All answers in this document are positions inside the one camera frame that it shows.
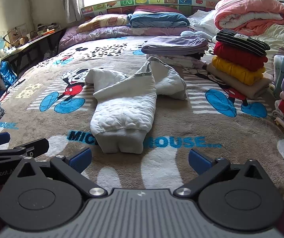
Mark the blue plastic bag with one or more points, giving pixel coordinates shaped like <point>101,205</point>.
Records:
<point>8,74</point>

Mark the white patterned folded clothes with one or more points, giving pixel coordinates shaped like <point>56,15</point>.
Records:
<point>179,59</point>

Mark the dark desk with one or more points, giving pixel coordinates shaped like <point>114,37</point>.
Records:
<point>30,52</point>

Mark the purple quilt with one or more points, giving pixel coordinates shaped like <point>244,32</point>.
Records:
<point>94,36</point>

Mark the white quilt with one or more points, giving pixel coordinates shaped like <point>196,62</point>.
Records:
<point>282,38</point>

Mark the yellow folded garment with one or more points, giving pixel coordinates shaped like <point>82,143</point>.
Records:
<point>236,70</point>

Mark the blue folded blanket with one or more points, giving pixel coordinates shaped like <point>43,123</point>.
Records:
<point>157,19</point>

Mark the black striped folded shirt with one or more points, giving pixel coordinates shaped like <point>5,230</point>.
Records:
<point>241,41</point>

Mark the beige folded garment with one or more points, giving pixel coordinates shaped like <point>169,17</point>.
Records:
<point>241,89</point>

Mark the yellow cartoon pillow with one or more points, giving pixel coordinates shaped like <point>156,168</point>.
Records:
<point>102,22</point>

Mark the colourful picture panel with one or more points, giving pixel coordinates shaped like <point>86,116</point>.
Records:
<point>112,7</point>

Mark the maroon pillow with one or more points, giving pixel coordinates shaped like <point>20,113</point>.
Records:
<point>157,9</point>

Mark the red folded garment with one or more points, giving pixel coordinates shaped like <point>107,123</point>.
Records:
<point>238,55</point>

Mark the pink folded quilt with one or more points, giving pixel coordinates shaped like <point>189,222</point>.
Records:
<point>246,7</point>

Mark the white quilted garment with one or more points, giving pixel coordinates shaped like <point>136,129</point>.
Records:
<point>124,99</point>

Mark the light curtain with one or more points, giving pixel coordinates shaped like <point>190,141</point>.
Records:
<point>72,0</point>

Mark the clutter of small desk things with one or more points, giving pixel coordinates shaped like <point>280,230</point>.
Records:
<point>20,38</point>

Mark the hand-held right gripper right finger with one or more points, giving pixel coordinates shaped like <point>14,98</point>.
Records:
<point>198,160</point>

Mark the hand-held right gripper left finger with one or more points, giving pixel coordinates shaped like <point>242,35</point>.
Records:
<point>81,159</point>

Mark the lilac folded garment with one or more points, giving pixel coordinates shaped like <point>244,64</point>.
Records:
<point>174,43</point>

